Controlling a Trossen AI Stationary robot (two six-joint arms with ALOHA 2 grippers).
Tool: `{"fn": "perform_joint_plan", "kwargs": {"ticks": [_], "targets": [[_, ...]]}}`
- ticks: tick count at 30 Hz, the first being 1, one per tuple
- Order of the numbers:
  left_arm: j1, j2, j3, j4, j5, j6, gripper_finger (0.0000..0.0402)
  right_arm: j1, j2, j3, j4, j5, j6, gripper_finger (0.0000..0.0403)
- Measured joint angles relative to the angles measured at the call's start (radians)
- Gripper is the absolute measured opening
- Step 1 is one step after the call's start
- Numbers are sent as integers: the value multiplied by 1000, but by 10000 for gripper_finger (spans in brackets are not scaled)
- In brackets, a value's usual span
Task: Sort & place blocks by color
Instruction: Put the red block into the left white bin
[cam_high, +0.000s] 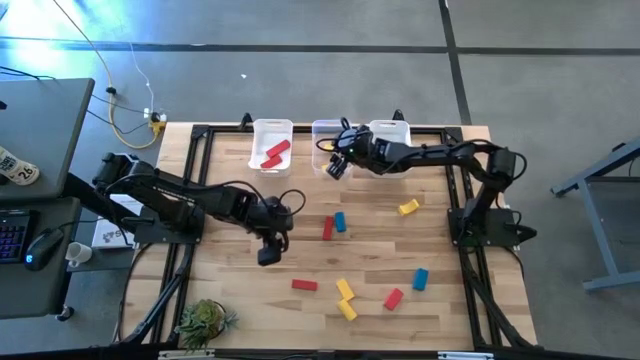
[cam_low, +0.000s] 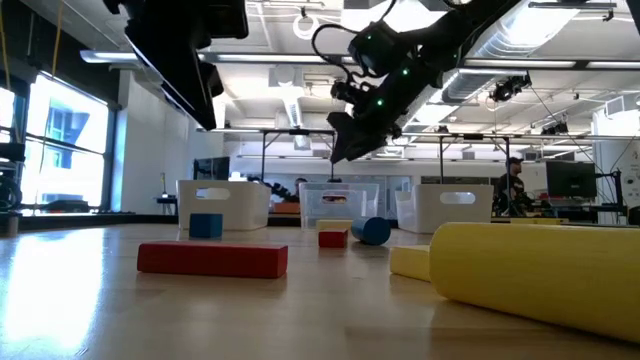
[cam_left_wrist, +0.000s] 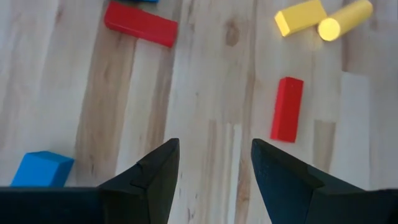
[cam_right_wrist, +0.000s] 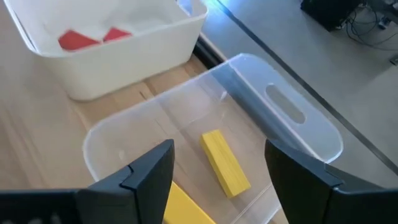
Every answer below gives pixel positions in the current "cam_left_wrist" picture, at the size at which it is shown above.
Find blue small cube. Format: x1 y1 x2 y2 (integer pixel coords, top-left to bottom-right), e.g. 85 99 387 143
10 151 75 188

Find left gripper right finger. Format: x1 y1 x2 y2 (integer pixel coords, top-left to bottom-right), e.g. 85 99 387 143
251 138 368 224

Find yellow wooden cylinder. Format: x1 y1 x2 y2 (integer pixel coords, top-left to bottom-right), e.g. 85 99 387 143
317 0 374 42

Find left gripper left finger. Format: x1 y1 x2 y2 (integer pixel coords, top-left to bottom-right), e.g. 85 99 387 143
98 138 181 224

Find red wooden block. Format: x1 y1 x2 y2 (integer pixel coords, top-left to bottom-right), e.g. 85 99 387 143
103 1 179 49
269 77 305 144

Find yellow wooden block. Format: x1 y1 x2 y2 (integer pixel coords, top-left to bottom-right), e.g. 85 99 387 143
274 0 328 38

